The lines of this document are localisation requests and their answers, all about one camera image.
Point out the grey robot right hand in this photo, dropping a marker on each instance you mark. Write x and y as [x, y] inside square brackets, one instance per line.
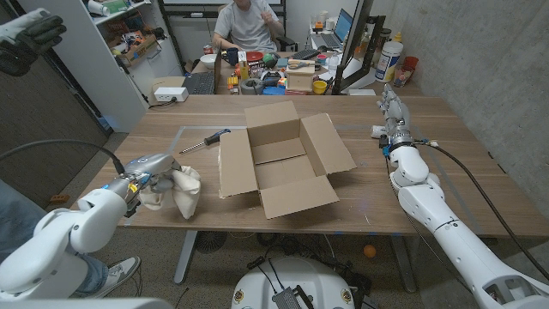
[398, 122]

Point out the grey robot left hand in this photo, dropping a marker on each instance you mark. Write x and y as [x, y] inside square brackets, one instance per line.
[150, 167]

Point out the beige cloth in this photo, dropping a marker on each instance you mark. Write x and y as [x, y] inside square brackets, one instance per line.
[188, 193]

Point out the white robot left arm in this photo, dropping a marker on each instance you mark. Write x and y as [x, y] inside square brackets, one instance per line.
[64, 240]

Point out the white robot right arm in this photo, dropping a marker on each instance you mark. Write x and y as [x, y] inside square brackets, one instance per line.
[454, 240]

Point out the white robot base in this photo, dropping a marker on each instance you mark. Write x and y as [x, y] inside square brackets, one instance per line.
[300, 279]

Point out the cardboard box with clutter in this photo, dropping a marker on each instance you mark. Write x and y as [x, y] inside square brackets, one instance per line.
[139, 51]

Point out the open cardboard box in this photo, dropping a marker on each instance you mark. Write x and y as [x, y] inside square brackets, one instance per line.
[291, 197]

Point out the white cylinder with barcode label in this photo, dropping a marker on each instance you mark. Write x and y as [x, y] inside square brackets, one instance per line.
[377, 131]

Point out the glass jar with colourful items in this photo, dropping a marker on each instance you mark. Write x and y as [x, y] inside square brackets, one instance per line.
[402, 76]

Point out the white flat box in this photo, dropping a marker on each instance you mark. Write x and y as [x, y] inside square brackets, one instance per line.
[361, 92]

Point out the white wipes canister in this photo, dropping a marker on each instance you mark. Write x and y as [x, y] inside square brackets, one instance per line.
[388, 62]

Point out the white power strip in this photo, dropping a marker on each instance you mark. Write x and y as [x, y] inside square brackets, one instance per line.
[170, 93]

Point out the yellow capped bottle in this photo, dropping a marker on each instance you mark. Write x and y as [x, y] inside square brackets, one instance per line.
[397, 38]

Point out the dark bottle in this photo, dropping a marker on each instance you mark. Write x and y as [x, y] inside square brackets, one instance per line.
[384, 38]

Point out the yellow cup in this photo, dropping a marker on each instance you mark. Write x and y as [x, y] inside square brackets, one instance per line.
[319, 87]

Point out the black computer monitor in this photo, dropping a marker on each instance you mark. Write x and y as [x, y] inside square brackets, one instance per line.
[356, 38]

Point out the black floor fan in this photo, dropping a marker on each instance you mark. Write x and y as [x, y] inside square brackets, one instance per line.
[210, 241]

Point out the orange brick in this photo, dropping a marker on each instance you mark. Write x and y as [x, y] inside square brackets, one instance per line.
[59, 198]

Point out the grey table leg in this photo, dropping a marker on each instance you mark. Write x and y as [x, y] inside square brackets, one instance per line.
[404, 264]
[185, 257]

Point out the black laptop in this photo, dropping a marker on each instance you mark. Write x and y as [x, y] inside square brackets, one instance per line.
[199, 83]

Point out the black monitor stand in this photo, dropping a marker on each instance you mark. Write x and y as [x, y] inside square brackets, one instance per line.
[377, 26]

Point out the small wooden drawer box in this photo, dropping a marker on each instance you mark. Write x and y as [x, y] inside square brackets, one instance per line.
[300, 81]

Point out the grey white sneaker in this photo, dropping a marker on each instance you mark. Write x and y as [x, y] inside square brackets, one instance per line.
[118, 270]

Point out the silver laptop with blue screen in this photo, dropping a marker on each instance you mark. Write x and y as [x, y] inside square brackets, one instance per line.
[328, 39]

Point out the scissors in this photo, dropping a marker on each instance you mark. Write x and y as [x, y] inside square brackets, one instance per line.
[300, 64]

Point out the black keyboard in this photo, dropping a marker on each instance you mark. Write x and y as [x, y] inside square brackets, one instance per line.
[305, 54]

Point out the white shelving unit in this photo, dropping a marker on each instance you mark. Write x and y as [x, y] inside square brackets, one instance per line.
[86, 64]

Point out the white bowl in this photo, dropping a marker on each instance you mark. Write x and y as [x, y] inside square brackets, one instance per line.
[209, 61]

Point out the blue disc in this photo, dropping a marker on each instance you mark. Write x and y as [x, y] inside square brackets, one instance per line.
[273, 91]

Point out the grey tape roll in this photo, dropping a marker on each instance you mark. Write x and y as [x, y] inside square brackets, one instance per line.
[251, 87]

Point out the red soda can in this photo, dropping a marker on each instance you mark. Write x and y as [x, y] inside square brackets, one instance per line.
[208, 49]

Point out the orange ball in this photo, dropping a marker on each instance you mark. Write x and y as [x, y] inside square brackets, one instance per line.
[369, 251]

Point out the black office chair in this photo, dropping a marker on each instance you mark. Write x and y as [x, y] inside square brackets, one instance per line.
[286, 44]

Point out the dark blue mug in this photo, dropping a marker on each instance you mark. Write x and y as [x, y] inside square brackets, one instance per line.
[232, 56]

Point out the blue jeans leg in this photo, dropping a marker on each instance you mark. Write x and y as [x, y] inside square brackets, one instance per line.
[17, 214]

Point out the green ball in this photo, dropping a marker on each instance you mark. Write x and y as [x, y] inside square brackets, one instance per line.
[270, 60]

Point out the red bowl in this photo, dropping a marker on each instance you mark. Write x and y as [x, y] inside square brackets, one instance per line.
[255, 56]

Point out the seated person in grey t-shirt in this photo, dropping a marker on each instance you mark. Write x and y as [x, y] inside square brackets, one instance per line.
[246, 28]

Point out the black and white glove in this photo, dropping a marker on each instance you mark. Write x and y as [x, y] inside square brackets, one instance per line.
[30, 38]

